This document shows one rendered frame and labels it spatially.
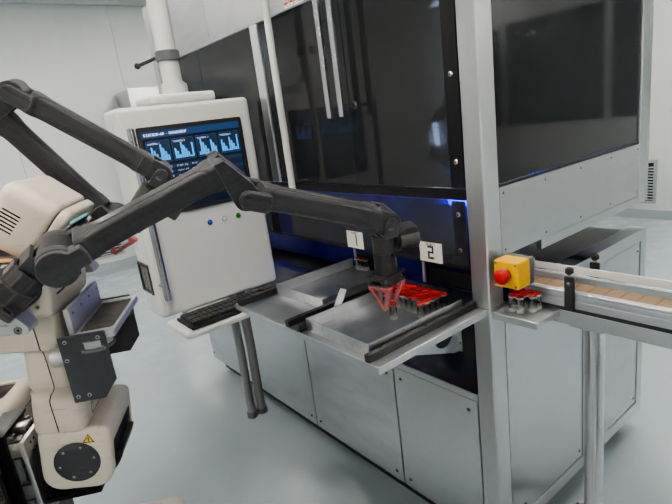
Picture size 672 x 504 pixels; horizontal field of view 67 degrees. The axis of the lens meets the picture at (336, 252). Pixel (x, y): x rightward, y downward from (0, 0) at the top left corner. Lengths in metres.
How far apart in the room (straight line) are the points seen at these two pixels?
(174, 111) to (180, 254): 0.51
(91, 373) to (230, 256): 0.89
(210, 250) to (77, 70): 4.79
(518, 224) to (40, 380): 1.27
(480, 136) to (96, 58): 5.70
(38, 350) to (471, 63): 1.21
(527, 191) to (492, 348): 0.44
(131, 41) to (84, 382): 5.77
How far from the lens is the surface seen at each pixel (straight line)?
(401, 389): 1.83
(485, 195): 1.34
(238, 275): 2.05
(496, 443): 1.63
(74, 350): 1.28
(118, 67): 6.69
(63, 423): 1.39
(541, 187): 1.56
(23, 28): 6.56
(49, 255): 1.07
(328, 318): 1.44
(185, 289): 1.97
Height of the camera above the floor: 1.44
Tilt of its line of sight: 15 degrees down
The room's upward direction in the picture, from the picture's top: 7 degrees counter-clockwise
